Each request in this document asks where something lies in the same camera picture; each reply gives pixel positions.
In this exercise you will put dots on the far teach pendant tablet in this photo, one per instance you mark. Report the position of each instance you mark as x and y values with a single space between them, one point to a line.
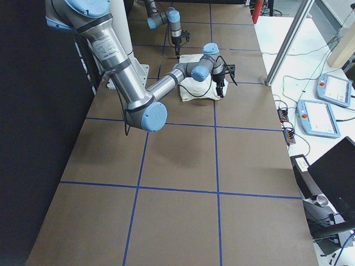
334 90

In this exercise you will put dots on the cream long sleeve cat shirt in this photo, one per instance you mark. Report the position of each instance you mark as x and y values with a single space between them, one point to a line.
191 89

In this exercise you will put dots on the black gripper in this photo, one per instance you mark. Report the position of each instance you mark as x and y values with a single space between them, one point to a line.
219 77
175 42

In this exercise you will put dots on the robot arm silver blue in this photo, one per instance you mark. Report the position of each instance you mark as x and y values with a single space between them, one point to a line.
142 109
171 17

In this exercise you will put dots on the silver round metal cup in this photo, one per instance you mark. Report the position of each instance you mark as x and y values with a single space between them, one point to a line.
321 201

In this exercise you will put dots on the near orange black connector box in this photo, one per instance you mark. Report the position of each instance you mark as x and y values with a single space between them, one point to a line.
289 135

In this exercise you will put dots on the black box with white label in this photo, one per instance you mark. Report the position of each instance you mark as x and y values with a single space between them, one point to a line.
305 182

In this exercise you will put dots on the aluminium frame post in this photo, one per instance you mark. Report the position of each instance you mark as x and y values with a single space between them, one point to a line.
295 27

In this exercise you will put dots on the wooden beam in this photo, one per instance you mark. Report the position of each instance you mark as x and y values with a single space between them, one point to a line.
345 48

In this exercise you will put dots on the teach pendant tablet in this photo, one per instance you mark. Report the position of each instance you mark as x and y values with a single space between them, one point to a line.
317 119
334 90

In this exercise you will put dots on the red fire extinguisher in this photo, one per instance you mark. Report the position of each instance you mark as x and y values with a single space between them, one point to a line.
257 10

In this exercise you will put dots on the near teach pendant tablet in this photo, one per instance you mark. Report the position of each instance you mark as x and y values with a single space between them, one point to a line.
317 119

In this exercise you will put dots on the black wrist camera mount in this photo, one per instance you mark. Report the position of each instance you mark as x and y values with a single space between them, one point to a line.
185 37
230 70

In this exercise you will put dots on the orange black connector box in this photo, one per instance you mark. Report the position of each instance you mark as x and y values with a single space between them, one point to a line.
283 115
289 135

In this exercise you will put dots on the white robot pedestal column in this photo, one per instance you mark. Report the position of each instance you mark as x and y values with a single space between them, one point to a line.
121 29

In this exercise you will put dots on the black monitor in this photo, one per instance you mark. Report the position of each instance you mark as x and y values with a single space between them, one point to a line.
333 173

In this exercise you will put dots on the far orange black connector box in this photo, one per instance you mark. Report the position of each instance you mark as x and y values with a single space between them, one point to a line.
283 115

